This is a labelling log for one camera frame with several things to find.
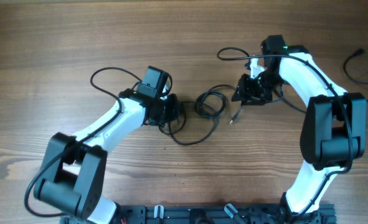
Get thin black cable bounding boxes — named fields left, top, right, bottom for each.
left=158, top=101, right=221, bottom=146

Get black cable with plug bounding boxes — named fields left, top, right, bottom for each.
left=272, top=48, right=368, bottom=114

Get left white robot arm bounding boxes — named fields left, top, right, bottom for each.
left=26, top=89, right=178, bottom=223

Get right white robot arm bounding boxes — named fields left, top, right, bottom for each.
left=233, top=42, right=366, bottom=219

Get right white gripper handle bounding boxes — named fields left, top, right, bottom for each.
left=245, top=58, right=265, bottom=79

